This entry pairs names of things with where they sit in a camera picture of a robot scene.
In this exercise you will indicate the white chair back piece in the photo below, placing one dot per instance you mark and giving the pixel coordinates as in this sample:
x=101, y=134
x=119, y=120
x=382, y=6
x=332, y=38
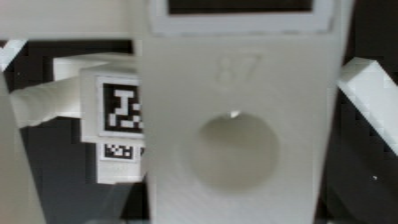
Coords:
x=220, y=99

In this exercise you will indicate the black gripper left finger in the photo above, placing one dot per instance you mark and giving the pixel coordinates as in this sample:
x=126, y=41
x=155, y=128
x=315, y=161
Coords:
x=126, y=206

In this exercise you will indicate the white chair seat plate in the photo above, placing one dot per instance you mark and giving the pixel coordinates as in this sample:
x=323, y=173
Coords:
x=77, y=100

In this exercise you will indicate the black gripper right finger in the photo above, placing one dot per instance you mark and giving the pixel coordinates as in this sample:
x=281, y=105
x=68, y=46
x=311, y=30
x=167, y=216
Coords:
x=322, y=214

